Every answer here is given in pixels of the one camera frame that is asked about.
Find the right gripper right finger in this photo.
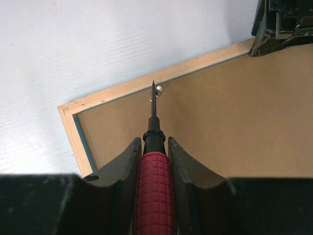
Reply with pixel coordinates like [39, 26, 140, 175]
[168, 137, 313, 235]

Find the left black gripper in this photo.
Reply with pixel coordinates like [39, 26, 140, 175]
[249, 0, 313, 57]

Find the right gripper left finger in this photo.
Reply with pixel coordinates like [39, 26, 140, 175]
[0, 138, 141, 235]

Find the red handled screwdriver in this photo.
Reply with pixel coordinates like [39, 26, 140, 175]
[133, 85, 177, 235]

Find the blue wooden picture frame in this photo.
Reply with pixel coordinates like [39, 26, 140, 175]
[58, 38, 254, 177]

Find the brown fibreboard frame backing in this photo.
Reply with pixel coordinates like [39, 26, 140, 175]
[75, 44, 313, 178]

